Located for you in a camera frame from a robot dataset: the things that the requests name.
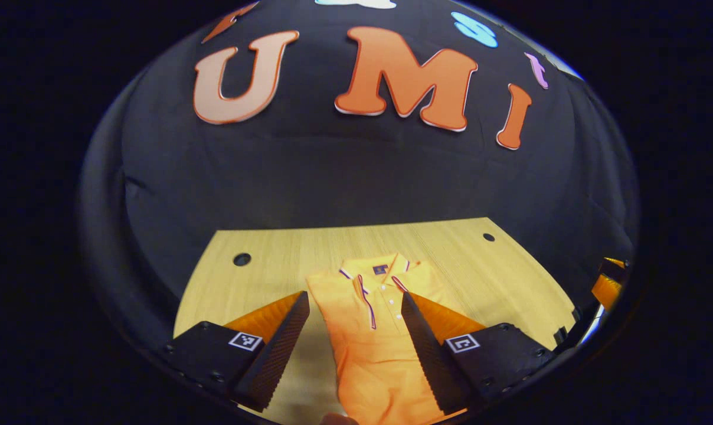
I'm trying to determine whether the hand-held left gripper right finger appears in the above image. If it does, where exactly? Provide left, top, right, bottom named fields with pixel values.
left=400, top=291, right=555, bottom=416

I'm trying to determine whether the orange T-shirt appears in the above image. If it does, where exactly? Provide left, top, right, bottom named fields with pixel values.
left=305, top=254, right=469, bottom=425

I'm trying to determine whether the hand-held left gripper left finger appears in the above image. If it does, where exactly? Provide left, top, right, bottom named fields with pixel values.
left=165, top=290, right=311, bottom=413

